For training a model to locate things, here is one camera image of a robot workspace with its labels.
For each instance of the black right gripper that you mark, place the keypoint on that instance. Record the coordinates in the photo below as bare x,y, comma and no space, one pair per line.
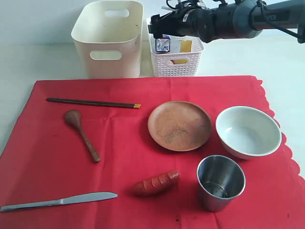
189,22

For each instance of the white ceramic bowl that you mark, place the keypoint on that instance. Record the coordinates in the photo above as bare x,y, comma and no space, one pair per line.
248,133

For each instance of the small milk carton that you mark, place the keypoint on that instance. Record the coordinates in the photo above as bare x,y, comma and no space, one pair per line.
166,44

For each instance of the dark wooden chopstick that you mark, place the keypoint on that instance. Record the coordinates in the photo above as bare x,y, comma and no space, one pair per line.
87,101
105,105

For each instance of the stainless steel cup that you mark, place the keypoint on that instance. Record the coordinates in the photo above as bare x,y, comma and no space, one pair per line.
220,181

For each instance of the red sausage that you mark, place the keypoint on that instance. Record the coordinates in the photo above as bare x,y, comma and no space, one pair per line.
157,184

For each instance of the yellow cake wedge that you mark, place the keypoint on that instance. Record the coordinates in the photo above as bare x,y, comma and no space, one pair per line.
185,46

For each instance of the cream plastic storage bin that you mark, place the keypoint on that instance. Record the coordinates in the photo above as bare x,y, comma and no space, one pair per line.
108,38

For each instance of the white perforated plastic basket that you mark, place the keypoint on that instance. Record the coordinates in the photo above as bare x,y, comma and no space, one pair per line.
161,67

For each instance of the brown wooden spoon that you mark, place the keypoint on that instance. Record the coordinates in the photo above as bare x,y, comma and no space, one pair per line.
73,118

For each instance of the silver table knife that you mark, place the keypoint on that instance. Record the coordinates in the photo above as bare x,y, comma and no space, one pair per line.
83,198

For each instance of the round wooden plate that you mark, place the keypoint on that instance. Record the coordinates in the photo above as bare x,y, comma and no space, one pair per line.
180,126

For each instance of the dark wooden chopstick lower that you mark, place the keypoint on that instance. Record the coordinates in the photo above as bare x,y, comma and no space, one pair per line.
105,105

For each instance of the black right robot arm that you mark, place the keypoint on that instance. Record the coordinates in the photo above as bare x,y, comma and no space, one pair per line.
243,19

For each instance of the dark wooden chopstick upper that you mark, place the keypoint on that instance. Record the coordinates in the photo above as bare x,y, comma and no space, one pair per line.
87,101

